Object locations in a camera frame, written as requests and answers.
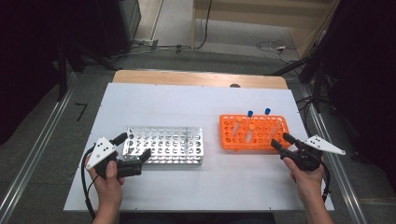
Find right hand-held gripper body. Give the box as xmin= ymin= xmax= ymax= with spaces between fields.
xmin=279 ymin=133 xmax=347 ymax=173

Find black hanging cable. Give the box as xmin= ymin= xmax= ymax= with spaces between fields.
xmin=194 ymin=0 xmax=213 ymax=50

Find white floor cable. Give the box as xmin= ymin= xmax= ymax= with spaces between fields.
xmin=255 ymin=39 xmax=300 ymax=64

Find grey floor cables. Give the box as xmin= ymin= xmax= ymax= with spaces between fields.
xmin=118 ymin=37 xmax=192 ymax=58

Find black curtain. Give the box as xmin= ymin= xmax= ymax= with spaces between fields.
xmin=311 ymin=0 xmax=396 ymax=194
xmin=0 ymin=0 xmax=104 ymax=146

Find black stand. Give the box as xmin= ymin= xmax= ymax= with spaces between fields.
xmin=55 ymin=40 xmax=120 ymax=102
xmin=270 ymin=46 xmax=340 ymax=114

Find orange-capped clear tube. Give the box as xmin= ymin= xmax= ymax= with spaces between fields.
xmin=246 ymin=123 xmax=257 ymax=144
xmin=232 ymin=115 xmax=245 ymax=138

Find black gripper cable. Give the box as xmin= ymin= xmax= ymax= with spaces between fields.
xmin=80 ymin=143 xmax=102 ymax=222
xmin=320 ymin=161 xmax=332 ymax=203

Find orange plastic tube rack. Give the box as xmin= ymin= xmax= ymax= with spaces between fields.
xmin=219 ymin=114 xmax=292 ymax=152

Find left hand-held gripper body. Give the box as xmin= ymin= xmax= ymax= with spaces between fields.
xmin=85 ymin=135 xmax=144 ymax=181

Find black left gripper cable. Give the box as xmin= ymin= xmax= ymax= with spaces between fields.
xmin=80 ymin=143 xmax=102 ymax=222

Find capless clear tube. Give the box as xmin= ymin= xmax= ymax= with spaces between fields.
xmin=269 ymin=120 xmax=283 ymax=140

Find silver metal tube rack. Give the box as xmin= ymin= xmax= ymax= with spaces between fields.
xmin=121 ymin=125 xmax=205 ymax=166

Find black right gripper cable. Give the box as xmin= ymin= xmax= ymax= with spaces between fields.
xmin=320 ymin=161 xmax=332 ymax=203

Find person's right hand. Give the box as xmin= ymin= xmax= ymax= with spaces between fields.
xmin=282 ymin=157 xmax=326 ymax=203

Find light wooden shelf frame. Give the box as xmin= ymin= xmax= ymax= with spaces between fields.
xmin=191 ymin=0 xmax=340 ymax=60

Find wooden table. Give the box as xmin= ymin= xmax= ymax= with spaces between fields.
xmin=112 ymin=69 xmax=289 ymax=91

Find metal floor rail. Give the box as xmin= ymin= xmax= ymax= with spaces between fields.
xmin=300 ymin=87 xmax=370 ymax=224
xmin=0 ymin=73 xmax=78 ymax=224

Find person's left hand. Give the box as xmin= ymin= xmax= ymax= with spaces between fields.
xmin=85 ymin=154 xmax=126 ymax=210

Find dark cabinet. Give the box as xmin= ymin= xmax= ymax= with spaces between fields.
xmin=92 ymin=0 xmax=142 ymax=58

